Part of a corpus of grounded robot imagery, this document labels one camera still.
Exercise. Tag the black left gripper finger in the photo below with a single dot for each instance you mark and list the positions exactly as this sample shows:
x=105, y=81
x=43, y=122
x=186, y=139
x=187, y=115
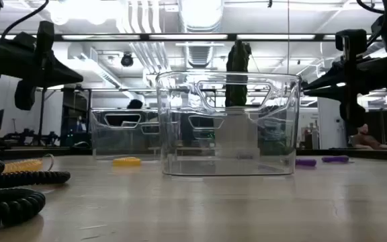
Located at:
x=62, y=70
x=62, y=81

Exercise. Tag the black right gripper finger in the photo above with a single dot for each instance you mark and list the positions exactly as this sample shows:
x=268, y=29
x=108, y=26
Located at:
x=331, y=77
x=331, y=92

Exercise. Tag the clear plastic bin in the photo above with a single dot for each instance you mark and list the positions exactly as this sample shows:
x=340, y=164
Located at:
x=99, y=141
x=281, y=151

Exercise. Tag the white pillar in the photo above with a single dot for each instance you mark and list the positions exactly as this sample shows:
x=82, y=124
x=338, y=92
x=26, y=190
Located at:
x=331, y=127

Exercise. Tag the person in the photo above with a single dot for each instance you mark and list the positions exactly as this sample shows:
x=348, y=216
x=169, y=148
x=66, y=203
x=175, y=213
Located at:
x=368, y=141

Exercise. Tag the black metal stand frame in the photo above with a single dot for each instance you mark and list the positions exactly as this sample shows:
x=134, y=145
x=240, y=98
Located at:
x=41, y=117

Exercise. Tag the black dome ceiling camera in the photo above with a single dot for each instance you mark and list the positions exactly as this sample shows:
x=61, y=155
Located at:
x=127, y=60

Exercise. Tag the black table edge rail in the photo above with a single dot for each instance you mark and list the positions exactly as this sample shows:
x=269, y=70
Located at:
x=72, y=153

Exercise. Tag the black horizontal frame beam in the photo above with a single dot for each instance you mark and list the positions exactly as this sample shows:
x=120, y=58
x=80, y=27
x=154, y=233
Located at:
x=144, y=37

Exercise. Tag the white pedestal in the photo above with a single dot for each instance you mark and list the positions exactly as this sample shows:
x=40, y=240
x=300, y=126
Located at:
x=235, y=134

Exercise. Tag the round metal ceiling duct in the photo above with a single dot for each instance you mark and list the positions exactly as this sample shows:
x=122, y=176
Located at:
x=202, y=13

